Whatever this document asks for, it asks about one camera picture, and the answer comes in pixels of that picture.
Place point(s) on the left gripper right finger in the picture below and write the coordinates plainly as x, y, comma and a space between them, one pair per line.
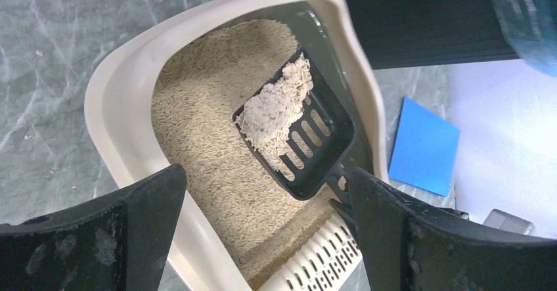
408, 244

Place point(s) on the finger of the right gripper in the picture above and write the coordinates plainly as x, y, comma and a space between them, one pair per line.
344, 209

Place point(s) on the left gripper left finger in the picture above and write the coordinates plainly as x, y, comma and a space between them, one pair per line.
118, 241

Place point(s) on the black litter scoop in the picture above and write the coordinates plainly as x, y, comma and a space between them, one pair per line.
320, 139

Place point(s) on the cat litter pile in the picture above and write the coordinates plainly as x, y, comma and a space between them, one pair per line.
197, 92

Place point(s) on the blue sheet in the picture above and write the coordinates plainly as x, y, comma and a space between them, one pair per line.
425, 149

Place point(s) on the black trash bin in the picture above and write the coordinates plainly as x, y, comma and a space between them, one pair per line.
409, 33

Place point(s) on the blue plastic bin liner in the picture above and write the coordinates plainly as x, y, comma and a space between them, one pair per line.
529, 27

